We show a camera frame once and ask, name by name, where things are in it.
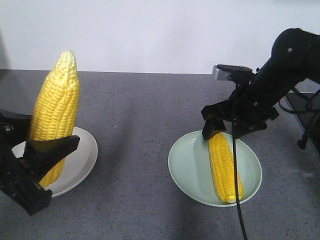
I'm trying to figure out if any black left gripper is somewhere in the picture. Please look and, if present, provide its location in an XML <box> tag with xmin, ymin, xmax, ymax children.
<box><xmin>0</xmin><ymin>109</ymin><xmax>80</xmax><ymax>216</ymax></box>

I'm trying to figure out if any yellow corn cob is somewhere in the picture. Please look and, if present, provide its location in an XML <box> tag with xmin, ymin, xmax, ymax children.
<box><xmin>26</xmin><ymin>50</ymin><xmax>81</xmax><ymax>188</ymax></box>
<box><xmin>208</xmin><ymin>133</ymin><xmax>244</xmax><ymax>204</ymax></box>

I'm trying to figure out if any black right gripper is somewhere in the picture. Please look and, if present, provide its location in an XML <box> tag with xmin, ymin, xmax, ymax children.
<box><xmin>201</xmin><ymin>72</ymin><xmax>279</xmax><ymax>141</ymax></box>

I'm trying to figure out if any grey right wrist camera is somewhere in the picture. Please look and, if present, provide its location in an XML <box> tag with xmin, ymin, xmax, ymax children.
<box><xmin>212</xmin><ymin>64</ymin><xmax>253</xmax><ymax>81</ymax></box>

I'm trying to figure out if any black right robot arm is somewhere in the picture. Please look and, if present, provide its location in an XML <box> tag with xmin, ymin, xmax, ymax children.
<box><xmin>201</xmin><ymin>28</ymin><xmax>320</xmax><ymax>141</ymax></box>

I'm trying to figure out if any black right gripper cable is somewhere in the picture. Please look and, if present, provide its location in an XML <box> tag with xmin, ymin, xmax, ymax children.
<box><xmin>230</xmin><ymin>94</ymin><xmax>249</xmax><ymax>240</ymax></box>

